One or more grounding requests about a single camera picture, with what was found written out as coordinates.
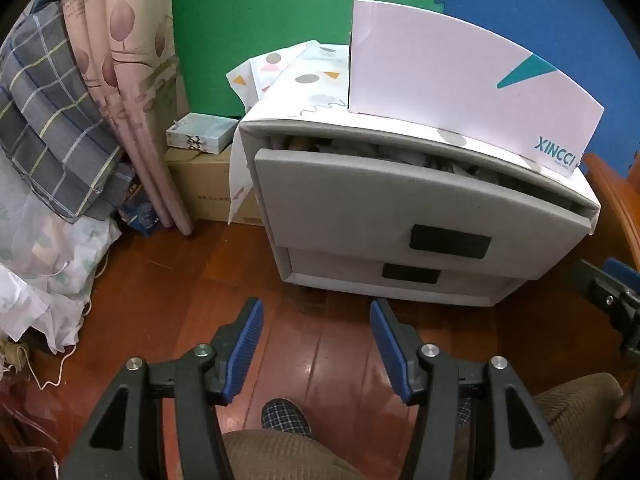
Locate white patterned cloth cover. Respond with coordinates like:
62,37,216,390
225,39,581,226

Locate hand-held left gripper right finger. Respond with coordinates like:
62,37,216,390
369,298,573,480

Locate grey drawer cabinet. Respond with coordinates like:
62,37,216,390
237,115,601,308

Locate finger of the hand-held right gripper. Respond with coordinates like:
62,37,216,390
602,256,640,293
570,258,640,356

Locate blue printed packet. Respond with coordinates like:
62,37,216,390
117,180,166,238

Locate brown cardboard box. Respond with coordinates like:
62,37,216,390
165,146,266,226

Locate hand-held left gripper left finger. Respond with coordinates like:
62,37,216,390
60,298,266,480

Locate green foam mat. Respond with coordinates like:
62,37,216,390
167,0,453,121

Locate white sheer floral fabric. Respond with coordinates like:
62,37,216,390
0,155,123,356

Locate blue foam mat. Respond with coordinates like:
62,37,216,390
434,0,640,176

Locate white cardboard box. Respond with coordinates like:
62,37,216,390
346,0,606,178

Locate small light blue box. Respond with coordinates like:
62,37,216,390
166,112,241,153

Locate grey plaid blanket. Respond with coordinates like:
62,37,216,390
0,0,136,221

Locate person's left leg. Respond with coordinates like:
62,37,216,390
222,427,366,480

